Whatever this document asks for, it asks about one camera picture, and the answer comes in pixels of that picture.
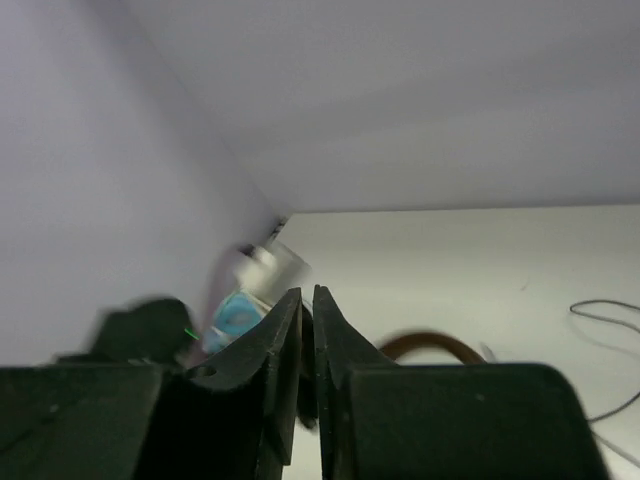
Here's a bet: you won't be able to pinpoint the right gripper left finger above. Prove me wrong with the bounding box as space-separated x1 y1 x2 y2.
1 289 302 479

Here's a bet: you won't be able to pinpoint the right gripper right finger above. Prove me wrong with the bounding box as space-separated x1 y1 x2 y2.
313 286 609 479

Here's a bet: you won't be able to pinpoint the brown silver headphones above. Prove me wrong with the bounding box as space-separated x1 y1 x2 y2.
377 330 486 365

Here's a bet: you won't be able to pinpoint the thin black headphone cable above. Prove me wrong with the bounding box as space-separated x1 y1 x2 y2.
569 299 640 456

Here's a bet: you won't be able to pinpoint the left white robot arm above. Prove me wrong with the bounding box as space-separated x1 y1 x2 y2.
55 297 196 368

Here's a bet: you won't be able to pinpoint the blue headphones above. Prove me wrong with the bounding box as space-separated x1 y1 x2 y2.
201 292 264 355

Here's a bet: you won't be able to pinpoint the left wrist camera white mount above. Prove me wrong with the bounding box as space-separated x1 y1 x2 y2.
234 240 310 306

